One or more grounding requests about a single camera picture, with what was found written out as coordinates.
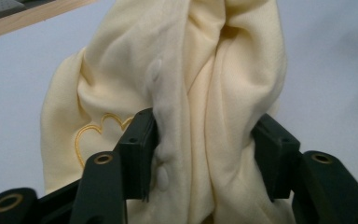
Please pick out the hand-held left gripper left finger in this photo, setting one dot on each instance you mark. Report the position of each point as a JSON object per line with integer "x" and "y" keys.
{"x": 133, "y": 155}

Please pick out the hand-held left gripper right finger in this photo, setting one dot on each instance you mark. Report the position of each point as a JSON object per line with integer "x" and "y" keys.
{"x": 276, "y": 155}

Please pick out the pale yellow garment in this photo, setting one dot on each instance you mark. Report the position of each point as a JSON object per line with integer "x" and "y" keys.
{"x": 205, "y": 77}

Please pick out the wooden table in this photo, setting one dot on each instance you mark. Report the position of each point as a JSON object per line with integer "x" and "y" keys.
{"x": 28, "y": 18}

